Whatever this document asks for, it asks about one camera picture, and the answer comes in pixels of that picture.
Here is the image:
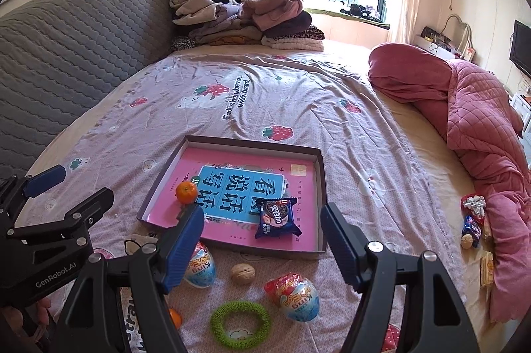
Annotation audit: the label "foil-wrapped toy egg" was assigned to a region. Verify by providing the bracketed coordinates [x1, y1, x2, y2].
[264, 273, 320, 322]
[185, 241, 217, 288]

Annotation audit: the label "shallow cardboard box tray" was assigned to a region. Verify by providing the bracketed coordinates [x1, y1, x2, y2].
[136, 135, 328, 260]

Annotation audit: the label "beige under sheet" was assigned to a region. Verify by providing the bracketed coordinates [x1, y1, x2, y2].
[324, 40, 498, 353]

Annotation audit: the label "green windowsill mat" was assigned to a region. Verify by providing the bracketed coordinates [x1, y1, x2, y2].
[305, 6, 391, 28]

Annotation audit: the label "green fuzzy ring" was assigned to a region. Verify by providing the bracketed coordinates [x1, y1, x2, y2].
[209, 301, 272, 351]

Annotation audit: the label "yellow snack packet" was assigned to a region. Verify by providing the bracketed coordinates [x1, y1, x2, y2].
[480, 251, 495, 288]

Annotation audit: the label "small red packet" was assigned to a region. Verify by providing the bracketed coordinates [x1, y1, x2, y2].
[379, 323, 401, 351]

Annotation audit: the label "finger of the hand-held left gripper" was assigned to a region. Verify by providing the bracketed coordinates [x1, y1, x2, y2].
[8, 188, 114, 239]
[0, 165, 67, 213]

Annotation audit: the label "dark blue cookie packet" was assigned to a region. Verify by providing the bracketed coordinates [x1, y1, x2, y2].
[254, 197, 302, 240]

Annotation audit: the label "black box on desk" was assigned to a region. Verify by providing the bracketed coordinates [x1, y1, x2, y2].
[421, 26, 453, 46]

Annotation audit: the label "red and white snack packet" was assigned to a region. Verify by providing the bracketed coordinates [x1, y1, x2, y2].
[460, 193, 488, 219]

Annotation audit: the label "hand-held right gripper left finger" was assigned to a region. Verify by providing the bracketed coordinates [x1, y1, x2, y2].
[52, 206, 206, 353]

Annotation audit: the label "person's left hand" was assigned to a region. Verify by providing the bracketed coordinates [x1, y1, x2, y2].
[25, 297, 54, 337]

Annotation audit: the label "strawberry printed bed sheet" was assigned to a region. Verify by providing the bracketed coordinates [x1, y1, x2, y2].
[17, 46, 469, 353]

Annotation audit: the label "grey quilted headboard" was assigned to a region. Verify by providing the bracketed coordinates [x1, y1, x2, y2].
[0, 0, 175, 171]

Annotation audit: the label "black television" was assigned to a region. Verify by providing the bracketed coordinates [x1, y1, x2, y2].
[509, 19, 531, 75]

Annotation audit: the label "white mesh drawstring pouch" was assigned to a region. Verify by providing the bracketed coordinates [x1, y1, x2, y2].
[123, 233, 160, 256]

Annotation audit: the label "blue snack packet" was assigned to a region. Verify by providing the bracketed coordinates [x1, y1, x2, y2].
[462, 215, 484, 248]

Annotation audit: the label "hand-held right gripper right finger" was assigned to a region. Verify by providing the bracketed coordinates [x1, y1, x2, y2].
[320, 203, 478, 353]

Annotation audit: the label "pile of folded clothes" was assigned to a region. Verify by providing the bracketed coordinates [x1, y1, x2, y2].
[164, 0, 326, 52]

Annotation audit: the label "dark clothes on windowsill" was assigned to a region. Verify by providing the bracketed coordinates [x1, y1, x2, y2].
[340, 3, 382, 22]

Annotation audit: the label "pink quilted duvet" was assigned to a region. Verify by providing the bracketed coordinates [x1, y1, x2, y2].
[367, 42, 531, 324]

